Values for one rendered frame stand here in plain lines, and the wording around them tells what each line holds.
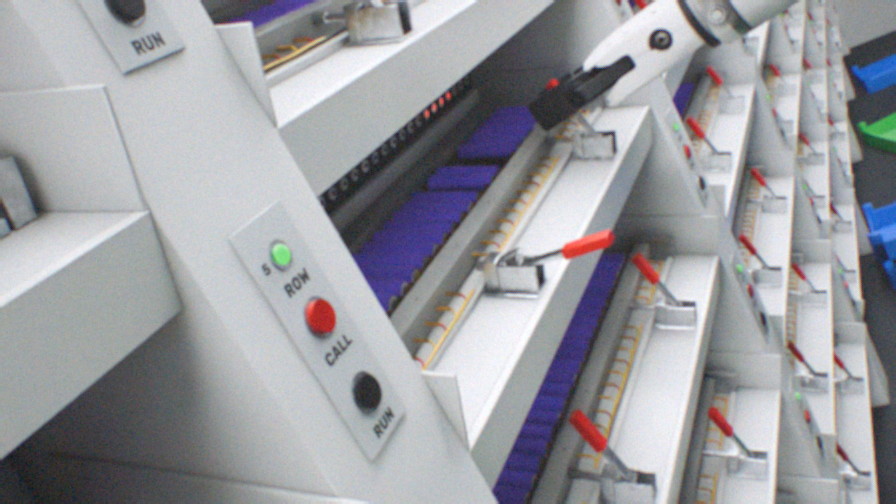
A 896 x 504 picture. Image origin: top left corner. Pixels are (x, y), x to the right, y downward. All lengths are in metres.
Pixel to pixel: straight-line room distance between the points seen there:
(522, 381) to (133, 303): 0.28
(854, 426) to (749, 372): 0.60
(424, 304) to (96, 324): 0.29
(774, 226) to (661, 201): 0.55
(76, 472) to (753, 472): 0.73
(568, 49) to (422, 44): 0.44
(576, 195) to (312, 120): 0.37
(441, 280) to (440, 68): 0.15
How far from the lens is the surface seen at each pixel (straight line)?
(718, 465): 1.03
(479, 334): 0.57
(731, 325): 1.10
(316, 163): 0.45
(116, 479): 0.46
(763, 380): 1.14
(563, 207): 0.74
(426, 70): 0.57
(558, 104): 0.81
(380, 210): 0.73
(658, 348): 0.88
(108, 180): 0.35
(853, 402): 1.77
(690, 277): 1.00
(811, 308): 1.68
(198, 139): 0.38
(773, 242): 1.50
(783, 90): 2.24
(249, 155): 0.40
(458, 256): 0.62
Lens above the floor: 1.17
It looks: 15 degrees down
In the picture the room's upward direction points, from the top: 29 degrees counter-clockwise
